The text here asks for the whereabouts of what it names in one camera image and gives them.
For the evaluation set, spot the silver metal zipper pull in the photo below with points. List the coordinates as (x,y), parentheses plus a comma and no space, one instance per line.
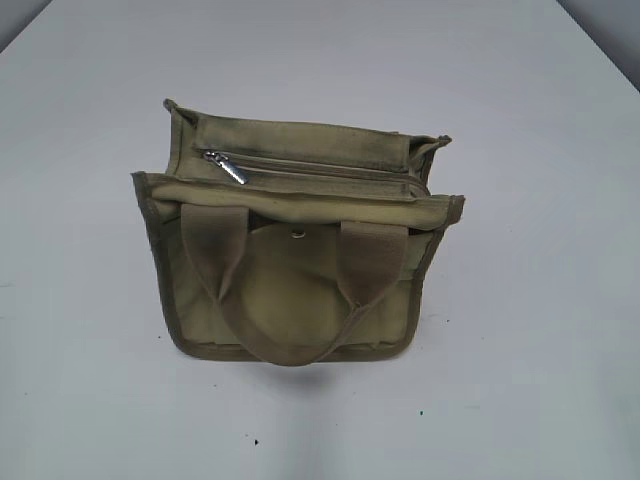
(222,161)

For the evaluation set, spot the khaki canvas tote bag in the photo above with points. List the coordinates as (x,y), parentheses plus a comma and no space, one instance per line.
(320,257)

